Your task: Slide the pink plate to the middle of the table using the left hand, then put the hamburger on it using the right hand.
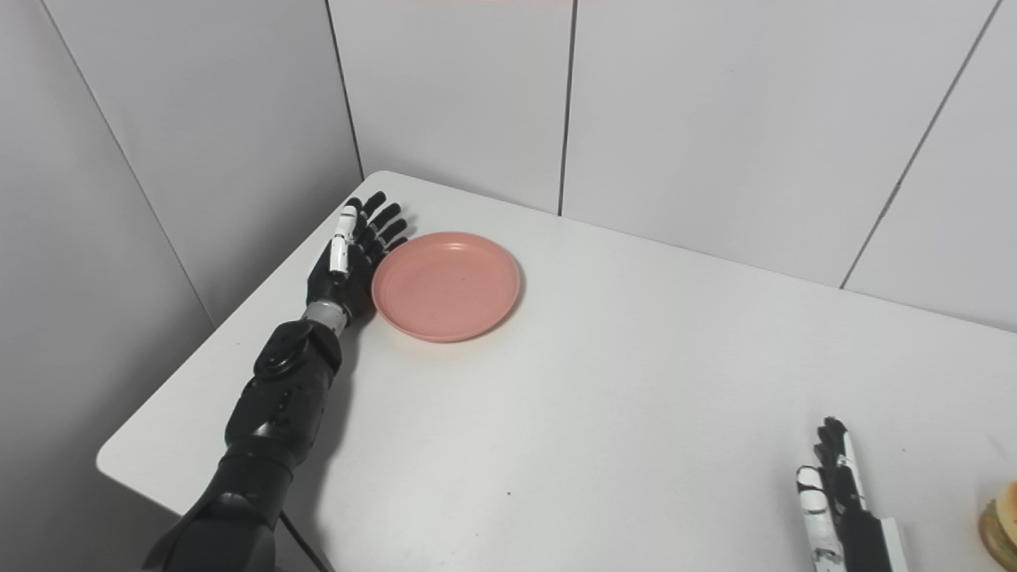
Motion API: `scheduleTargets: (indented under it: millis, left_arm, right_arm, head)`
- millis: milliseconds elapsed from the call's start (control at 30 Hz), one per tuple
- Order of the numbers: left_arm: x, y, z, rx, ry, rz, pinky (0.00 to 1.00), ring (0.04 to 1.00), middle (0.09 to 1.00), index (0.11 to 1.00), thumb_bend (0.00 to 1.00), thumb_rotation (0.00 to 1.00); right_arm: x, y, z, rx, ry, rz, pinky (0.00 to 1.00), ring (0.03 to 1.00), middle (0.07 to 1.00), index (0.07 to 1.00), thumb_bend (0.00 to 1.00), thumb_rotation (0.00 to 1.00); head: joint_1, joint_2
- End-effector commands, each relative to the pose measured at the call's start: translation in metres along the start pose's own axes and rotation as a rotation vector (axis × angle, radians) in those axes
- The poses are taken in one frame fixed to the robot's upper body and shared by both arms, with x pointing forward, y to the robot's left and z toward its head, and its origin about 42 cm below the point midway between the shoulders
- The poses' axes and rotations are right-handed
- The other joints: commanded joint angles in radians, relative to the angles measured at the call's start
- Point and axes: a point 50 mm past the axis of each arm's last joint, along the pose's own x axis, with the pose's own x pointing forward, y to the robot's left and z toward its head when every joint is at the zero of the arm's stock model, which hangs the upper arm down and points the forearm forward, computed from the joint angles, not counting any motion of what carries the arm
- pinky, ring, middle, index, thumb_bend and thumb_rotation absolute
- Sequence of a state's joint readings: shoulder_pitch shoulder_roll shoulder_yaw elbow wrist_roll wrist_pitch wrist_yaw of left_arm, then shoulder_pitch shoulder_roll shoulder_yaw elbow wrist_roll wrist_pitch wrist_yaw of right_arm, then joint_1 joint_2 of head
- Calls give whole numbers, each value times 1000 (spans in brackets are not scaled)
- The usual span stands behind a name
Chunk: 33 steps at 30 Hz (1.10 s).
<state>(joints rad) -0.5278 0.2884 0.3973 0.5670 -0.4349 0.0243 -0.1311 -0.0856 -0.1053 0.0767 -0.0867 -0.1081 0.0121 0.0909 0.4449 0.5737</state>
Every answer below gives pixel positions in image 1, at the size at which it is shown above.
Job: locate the toy hamburger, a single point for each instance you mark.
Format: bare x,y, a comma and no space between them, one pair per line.
1003,520

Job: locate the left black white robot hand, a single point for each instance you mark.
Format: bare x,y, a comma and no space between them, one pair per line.
349,278

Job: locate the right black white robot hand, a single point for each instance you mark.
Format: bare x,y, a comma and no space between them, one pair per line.
862,544

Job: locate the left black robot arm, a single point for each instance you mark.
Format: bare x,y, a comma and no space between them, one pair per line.
270,413

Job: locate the pink round plate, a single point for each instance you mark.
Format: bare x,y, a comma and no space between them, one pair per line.
445,286

